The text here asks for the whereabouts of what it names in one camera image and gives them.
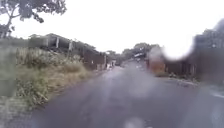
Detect distant trees along road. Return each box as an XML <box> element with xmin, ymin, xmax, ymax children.
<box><xmin>105</xmin><ymin>42</ymin><xmax>161</xmax><ymax>65</ymax></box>

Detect grey asphalt road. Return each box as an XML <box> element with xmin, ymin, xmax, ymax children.
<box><xmin>6</xmin><ymin>61</ymin><xmax>224</xmax><ymax>128</ymax></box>

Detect low buildings behind verge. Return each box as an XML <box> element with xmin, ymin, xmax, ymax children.
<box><xmin>28</xmin><ymin>32</ymin><xmax>113</xmax><ymax>72</ymax></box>

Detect overgrown grass verge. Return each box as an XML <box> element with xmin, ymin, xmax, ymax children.
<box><xmin>0</xmin><ymin>37</ymin><xmax>96</xmax><ymax>128</ymax></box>

